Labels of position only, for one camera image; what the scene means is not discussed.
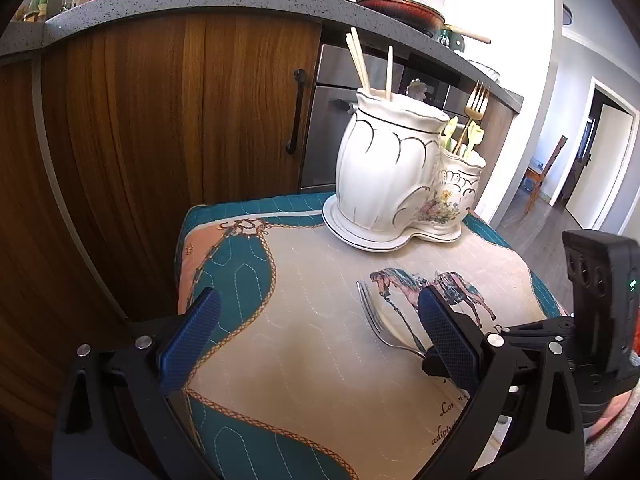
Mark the gold fork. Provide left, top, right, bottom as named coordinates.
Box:
left=451, top=80, right=492, bottom=156

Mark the wooden chair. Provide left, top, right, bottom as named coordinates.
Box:
left=522, top=135, right=568, bottom=221

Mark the wooden chopstick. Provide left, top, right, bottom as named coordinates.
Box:
left=385, top=45, right=396, bottom=102
left=345, top=32, right=370, bottom=96
left=350, top=26, right=372, bottom=95

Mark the silver fork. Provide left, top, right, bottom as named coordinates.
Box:
left=356, top=280, right=432, bottom=358

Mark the white ceramic utensil holder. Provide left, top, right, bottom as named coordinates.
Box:
left=321, top=87, right=488, bottom=253

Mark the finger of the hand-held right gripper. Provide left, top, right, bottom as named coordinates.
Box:
left=500, top=316, right=576, bottom=354

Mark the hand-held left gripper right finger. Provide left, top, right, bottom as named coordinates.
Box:
left=417, top=284, right=586, bottom=480

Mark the red pan with wooden handle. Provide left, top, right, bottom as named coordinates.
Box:
left=355, top=0, right=493, bottom=46

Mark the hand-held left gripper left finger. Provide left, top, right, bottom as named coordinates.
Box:
left=52, top=287, right=222, bottom=480

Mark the green white ceramic jar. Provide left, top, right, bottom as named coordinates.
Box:
left=437, top=27, right=466, bottom=54

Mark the black cabinet handle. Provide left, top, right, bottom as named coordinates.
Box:
left=285, top=67, right=307, bottom=156

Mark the yellow green silicone spatula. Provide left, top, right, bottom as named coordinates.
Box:
left=462, top=127, right=485, bottom=158

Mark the quilted horse print mat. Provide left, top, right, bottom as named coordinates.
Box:
left=175, top=195, right=571, bottom=480

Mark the wooden cabinet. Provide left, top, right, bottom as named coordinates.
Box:
left=0, top=10, right=323, bottom=480

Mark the white door frame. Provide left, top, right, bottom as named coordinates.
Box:
left=550, top=76, right=640, bottom=231

